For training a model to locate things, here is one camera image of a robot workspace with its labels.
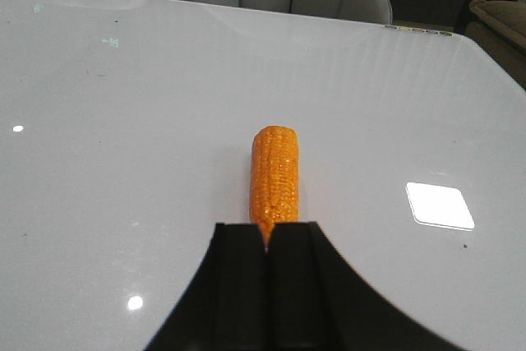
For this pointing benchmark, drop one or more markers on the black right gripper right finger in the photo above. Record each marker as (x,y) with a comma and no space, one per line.
(319,302)

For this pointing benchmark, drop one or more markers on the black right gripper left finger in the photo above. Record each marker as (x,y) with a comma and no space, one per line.
(224,306)

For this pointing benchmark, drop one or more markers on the orange corn cob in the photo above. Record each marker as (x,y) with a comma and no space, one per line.
(274,184)

